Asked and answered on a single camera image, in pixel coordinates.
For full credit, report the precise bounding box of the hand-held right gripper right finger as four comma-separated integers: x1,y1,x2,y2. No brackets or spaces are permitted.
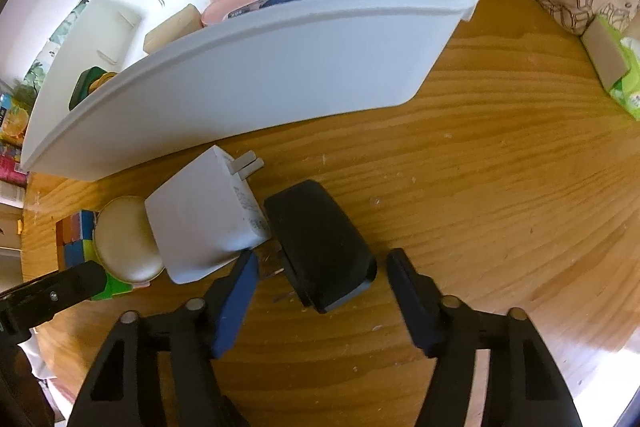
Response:
386,248,583,427

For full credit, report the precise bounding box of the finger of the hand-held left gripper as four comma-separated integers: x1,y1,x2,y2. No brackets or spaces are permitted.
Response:
0,261,108,344

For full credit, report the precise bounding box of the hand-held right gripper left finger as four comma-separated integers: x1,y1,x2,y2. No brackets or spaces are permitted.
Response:
66,249,260,427

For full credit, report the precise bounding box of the multicoloured puzzle cube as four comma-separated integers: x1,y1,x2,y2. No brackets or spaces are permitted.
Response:
56,209,133,303

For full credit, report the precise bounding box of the black charger plug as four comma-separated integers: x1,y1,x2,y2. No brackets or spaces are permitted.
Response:
263,179,378,314

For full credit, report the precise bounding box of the green jar with gold lid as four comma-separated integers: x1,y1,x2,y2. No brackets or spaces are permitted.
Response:
69,66,118,112

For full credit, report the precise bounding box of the white plastic storage bin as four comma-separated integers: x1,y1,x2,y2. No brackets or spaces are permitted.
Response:
20,0,480,182

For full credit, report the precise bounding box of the pink correction tape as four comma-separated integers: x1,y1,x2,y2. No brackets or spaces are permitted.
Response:
201,0,286,26

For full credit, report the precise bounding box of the round beige compact case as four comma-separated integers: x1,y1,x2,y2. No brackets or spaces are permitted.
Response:
95,196,166,284

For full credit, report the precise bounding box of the white charger plug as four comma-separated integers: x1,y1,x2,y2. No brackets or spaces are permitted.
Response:
145,145,272,285

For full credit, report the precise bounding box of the pink box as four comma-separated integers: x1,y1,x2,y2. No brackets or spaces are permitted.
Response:
0,142,28,182

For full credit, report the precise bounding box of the orange fruit print box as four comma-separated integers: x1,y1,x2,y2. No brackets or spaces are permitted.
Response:
0,92,33,145

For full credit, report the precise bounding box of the beige rectangular block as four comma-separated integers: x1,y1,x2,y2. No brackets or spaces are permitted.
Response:
143,3,203,55

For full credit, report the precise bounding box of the green tissue pack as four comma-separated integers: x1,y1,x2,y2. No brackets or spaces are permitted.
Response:
580,14,640,122

